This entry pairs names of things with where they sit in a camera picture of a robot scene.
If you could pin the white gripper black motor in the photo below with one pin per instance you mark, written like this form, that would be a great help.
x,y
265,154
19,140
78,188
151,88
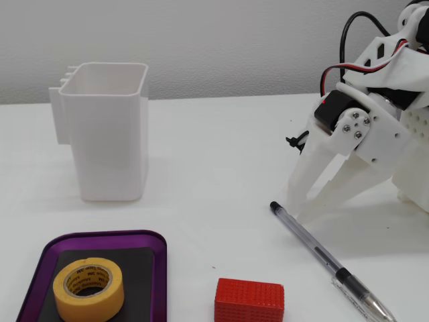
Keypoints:
x,y
380,133

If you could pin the yellow tape roll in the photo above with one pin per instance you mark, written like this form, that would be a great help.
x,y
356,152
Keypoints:
x,y
87,308

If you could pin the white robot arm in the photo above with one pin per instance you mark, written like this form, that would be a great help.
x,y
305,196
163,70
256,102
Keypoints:
x,y
412,77

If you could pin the white plastic box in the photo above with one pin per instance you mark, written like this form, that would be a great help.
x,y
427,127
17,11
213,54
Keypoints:
x,y
107,144

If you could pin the clear black ballpoint pen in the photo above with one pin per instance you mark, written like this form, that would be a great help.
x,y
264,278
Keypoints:
x,y
311,245

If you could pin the red textured block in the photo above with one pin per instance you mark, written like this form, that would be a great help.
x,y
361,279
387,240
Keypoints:
x,y
249,300

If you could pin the black tray mat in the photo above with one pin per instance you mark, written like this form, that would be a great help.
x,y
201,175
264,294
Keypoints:
x,y
140,285

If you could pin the purple metal tray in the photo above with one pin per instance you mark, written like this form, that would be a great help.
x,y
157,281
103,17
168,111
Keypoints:
x,y
104,239

